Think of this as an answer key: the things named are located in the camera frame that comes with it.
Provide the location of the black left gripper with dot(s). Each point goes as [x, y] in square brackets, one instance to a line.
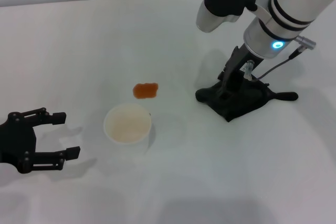
[15, 140]

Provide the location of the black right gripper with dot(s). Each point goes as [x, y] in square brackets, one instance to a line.
[244, 58]

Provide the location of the dark blue rag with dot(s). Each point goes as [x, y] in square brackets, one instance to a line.
[236, 108]

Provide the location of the white paper cup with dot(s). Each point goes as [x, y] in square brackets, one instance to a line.
[126, 124]

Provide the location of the brown water stain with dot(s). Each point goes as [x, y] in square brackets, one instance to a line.
[145, 90]

